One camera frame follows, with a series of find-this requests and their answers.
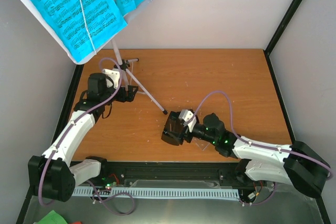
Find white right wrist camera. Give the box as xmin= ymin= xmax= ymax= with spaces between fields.
xmin=178 ymin=109 xmax=198 ymax=133

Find left blue sheet music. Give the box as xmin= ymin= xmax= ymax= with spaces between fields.
xmin=30 ymin=0 xmax=127 ymax=64

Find green paper sheet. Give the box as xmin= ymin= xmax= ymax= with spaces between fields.
xmin=35 ymin=210 xmax=68 ymax=224

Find black metronome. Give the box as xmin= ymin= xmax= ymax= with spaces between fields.
xmin=161 ymin=111 xmax=184 ymax=146

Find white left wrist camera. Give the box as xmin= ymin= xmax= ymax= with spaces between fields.
xmin=102 ymin=69 xmax=121 ymax=89

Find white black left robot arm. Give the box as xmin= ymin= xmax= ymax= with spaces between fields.
xmin=28 ymin=69 xmax=139 ymax=205

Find black right frame post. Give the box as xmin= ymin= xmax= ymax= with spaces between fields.
xmin=264 ymin=0 xmax=320 ymax=54

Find light blue cable duct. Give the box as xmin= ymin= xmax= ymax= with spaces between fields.
xmin=72 ymin=187 xmax=241 ymax=200

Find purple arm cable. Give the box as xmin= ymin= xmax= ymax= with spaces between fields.
xmin=193 ymin=90 xmax=333 ymax=180
xmin=38 ymin=57 xmax=124 ymax=206

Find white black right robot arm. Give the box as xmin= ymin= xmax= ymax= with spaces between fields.
xmin=161 ymin=109 xmax=333 ymax=198

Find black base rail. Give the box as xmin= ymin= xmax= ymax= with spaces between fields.
xmin=70 ymin=161 xmax=253 ymax=189

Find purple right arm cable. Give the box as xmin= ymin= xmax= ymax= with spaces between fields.
xmin=193 ymin=90 xmax=333 ymax=180

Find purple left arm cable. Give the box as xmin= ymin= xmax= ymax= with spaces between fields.
xmin=38 ymin=57 xmax=124 ymax=206

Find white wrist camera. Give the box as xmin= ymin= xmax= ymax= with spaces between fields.
xmin=178 ymin=109 xmax=198 ymax=133
xmin=102 ymin=69 xmax=121 ymax=89

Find white tripod music stand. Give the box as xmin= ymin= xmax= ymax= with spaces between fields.
xmin=9 ymin=0 xmax=169 ymax=115

